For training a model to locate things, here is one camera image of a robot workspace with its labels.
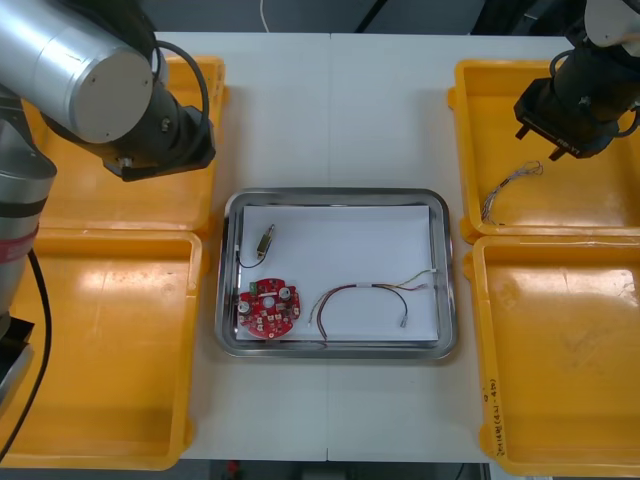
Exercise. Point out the round red circuit board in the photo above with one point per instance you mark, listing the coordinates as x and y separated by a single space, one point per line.
265 325

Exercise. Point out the yellow-orange plastic bin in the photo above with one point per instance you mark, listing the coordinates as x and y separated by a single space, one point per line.
575 200
150 205
110 350
575 350

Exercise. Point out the silver and black left arm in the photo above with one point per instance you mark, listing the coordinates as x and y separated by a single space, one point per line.
60 60

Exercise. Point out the white paper sheet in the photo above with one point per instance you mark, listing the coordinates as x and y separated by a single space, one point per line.
350 240

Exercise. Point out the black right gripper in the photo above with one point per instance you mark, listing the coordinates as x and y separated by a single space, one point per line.
555 120

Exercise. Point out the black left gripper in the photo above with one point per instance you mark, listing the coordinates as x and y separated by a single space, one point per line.
195 150

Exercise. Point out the steel tray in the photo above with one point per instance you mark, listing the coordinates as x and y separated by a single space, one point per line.
227 300

